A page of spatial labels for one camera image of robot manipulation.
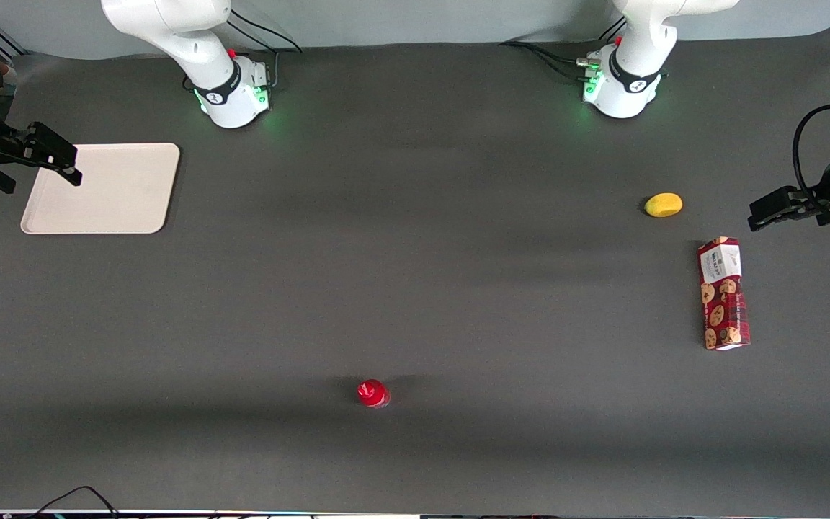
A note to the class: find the red coke bottle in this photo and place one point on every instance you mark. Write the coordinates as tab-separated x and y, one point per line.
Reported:
372	393

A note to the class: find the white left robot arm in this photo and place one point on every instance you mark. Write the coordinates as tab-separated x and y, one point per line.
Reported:
638	43

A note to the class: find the cream plastic tray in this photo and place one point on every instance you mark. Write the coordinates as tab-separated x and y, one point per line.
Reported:
119	187

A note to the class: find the grey shoe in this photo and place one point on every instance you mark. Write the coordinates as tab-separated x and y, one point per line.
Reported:
6	73

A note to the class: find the red cookie box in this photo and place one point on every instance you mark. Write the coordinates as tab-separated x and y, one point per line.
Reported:
723	303

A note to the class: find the yellow lemon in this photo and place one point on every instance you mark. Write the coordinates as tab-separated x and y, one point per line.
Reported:
663	205

